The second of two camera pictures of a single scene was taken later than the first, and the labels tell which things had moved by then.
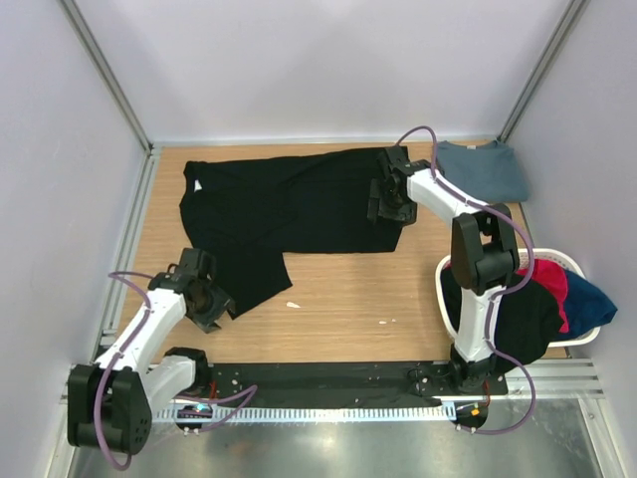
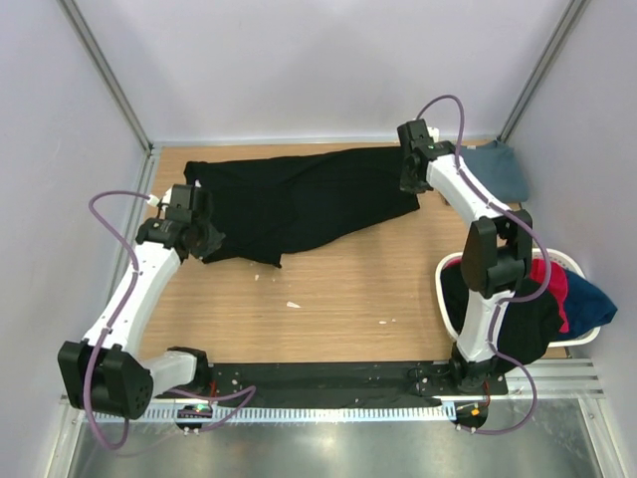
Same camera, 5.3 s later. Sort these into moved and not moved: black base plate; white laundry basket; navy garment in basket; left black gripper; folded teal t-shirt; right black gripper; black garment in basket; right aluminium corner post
Moved: left black gripper; right black gripper
Not moved: black garment in basket; right aluminium corner post; white laundry basket; black base plate; navy garment in basket; folded teal t-shirt
